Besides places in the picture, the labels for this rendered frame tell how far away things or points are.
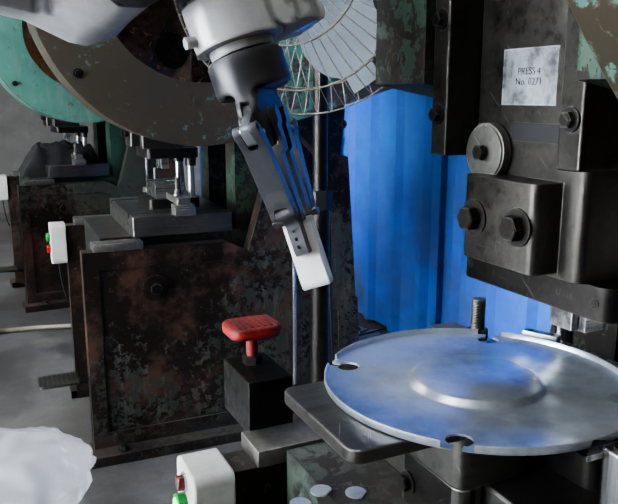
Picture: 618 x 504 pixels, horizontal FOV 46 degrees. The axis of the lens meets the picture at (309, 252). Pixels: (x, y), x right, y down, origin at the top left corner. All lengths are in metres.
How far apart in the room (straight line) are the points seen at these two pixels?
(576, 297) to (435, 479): 0.21
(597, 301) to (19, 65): 3.15
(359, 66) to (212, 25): 0.75
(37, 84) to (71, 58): 1.72
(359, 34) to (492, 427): 0.93
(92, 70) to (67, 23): 1.13
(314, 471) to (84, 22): 0.52
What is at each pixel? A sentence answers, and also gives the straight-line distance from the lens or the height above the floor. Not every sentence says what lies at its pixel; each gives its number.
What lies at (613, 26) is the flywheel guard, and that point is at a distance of 0.31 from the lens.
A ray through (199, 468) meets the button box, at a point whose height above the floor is 0.63.
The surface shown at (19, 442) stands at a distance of 2.04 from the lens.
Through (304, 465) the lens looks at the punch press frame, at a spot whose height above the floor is 0.64.
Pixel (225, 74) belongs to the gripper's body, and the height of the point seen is 1.07.
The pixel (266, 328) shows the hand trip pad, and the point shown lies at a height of 0.76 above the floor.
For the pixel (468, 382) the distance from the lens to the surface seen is 0.70.
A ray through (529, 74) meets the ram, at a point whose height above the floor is 1.07.
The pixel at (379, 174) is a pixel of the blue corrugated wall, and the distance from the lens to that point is 3.27.
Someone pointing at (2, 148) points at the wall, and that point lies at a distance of 7.14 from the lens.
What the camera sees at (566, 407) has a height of 0.78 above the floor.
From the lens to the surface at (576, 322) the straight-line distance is 0.76.
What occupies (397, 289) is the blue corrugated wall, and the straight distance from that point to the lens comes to 3.20.
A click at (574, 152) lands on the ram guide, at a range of 0.61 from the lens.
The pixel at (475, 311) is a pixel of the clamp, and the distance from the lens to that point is 0.90.
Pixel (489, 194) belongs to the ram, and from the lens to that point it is 0.69.
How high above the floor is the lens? 1.05
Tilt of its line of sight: 12 degrees down
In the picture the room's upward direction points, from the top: straight up
